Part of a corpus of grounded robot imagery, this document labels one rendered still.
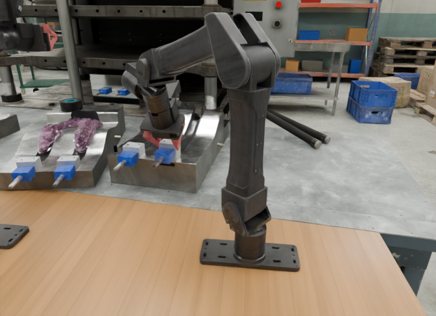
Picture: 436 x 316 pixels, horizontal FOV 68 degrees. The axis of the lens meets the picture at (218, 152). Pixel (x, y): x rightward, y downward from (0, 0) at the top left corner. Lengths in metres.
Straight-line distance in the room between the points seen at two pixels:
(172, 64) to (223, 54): 0.16
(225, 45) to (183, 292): 0.43
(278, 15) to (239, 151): 1.12
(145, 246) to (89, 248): 0.12
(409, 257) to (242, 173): 0.54
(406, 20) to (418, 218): 7.02
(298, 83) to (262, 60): 4.11
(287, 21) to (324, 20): 5.91
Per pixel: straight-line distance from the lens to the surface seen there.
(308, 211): 0.87
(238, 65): 0.51
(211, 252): 0.70
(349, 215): 0.89
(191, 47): 0.62
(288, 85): 4.63
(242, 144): 0.57
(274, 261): 0.70
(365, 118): 4.51
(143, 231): 0.79
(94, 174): 0.99
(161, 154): 0.85
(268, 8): 1.63
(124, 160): 0.90
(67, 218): 0.88
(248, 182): 0.59
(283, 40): 1.63
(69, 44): 1.88
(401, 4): 7.80
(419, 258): 0.99
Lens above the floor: 1.26
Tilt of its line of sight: 23 degrees down
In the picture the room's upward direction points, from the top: 1 degrees clockwise
